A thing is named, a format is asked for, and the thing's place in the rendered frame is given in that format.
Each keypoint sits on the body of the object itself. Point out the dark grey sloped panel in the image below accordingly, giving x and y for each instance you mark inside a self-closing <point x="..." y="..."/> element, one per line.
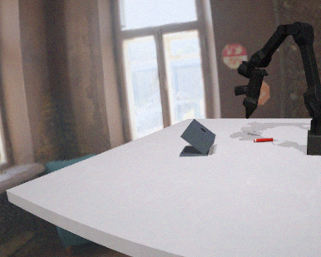
<point x="200" y="138"/>

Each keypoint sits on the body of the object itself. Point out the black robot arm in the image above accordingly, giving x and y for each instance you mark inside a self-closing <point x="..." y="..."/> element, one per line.
<point x="303" y="35"/>

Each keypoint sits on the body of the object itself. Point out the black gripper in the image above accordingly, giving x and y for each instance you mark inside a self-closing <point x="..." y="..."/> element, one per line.
<point x="251" y="101"/>

